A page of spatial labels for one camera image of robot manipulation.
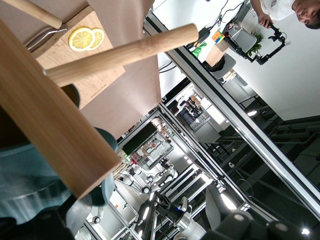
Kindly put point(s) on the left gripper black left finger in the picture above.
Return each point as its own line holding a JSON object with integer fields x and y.
{"x": 37, "y": 227}

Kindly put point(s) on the long aluminium frame rail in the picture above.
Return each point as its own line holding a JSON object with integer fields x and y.
{"x": 250, "y": 132}

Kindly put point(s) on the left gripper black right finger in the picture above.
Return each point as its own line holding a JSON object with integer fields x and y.
{"x": 237, "y": 227}

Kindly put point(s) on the small wooden box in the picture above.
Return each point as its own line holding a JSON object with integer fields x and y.
{"x": 216, "y": 53}

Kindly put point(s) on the wooden mug rack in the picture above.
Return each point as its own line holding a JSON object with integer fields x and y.
{"x": 50, "y": 112}

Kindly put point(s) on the dark teal cup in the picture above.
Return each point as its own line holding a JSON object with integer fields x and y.
{"x": 30, "y": 170}

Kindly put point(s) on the grey chair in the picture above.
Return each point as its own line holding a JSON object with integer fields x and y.
{"x": 243, "y": 38}

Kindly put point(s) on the bamboo cutting board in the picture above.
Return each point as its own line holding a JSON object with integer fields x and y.
{"x": 102, "y": 80}

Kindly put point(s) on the lemon slice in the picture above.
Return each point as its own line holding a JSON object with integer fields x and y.
{"x": 100, "y": 37}
{"x": 81, "y": 39}

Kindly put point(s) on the black handheld teleoperation device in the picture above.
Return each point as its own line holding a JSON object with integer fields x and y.
{"x": 277, "y": 32}

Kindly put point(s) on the black monitor screen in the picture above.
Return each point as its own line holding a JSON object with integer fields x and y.
{"x": 138, "y": 140}

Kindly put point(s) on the green potted plant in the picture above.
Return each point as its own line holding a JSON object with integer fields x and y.
{"x": 257, "y": 41}

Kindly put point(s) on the colourful puzzle cube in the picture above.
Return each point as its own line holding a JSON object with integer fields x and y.
{"x": 218, "y": 37}

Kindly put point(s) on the person in white shirt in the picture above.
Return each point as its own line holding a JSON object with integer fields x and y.
{"x": 275, "y": 7}

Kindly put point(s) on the green toy object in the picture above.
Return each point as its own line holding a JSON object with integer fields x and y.
{"x": 198, "y": 50}

